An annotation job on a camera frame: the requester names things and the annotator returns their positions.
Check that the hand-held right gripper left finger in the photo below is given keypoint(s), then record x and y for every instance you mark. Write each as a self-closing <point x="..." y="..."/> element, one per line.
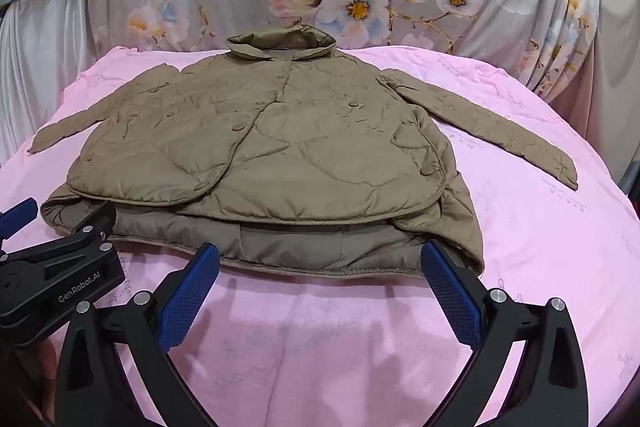
<point x="187" y="299"/>

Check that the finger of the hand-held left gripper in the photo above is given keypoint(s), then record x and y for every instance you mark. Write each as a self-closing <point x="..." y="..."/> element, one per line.
<point x="90" y="227"/>
<point x="17" y="214"/>

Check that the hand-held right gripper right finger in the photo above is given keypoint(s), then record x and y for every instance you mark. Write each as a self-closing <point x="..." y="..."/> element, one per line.
<point x="450" y="299"/>

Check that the olive quilted jacket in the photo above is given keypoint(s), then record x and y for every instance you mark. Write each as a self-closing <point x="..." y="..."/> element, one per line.
<point x="310" y="147"/>

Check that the pink blanket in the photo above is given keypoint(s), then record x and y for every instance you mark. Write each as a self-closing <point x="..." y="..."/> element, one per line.
<point x="325" y="357"/>

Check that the silver satin curtain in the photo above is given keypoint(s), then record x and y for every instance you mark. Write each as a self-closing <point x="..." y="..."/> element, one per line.
<point x="45" y="72"/>

